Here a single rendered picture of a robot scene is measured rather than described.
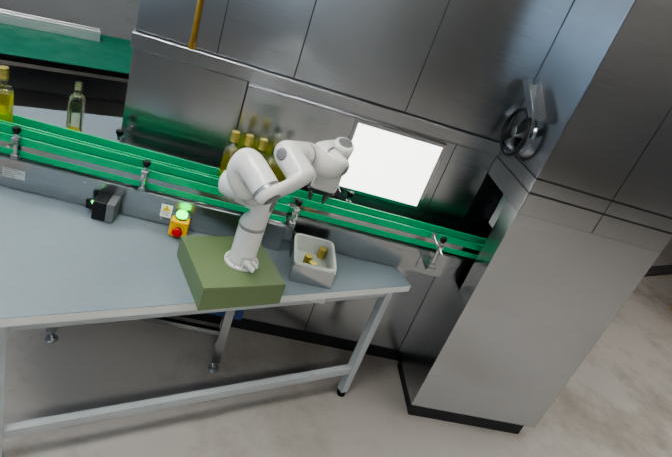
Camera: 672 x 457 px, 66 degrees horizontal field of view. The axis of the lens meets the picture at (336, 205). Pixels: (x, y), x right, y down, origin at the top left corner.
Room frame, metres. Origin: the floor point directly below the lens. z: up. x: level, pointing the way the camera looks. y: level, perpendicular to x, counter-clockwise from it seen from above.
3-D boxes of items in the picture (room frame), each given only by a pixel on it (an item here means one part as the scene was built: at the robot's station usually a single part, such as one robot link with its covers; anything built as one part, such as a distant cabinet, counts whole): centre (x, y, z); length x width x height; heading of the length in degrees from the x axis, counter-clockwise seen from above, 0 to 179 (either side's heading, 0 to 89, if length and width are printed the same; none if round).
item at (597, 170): (2.23, -0.99, 1.69); 0.70 x 0.37 x 0.89; 103
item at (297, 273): (1.83, 0.02, 0.79); 0.27 x 0.17 x 0.08; 13
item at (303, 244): (1.81, 0.01, 0.80); 0.22 x 0.17 x 0.09; 13
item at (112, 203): (1.65, 0.83, 0.79); 0.08 x 0.08 x 0.08; 13
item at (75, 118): (1.89, 1.12, 1.01); 0.06 x 0.06 x 0.26; 21
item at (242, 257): (1.55, 0.24, 0.92); 0.16 x 0.13 x 0.15; 48
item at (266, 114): (2.16, 0.07, 1.15); 0.90 x 0.03 x 0.34; 103
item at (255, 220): (1.57, 0.26, 1.08); 0.13 x 0.10 x 0.16; 81
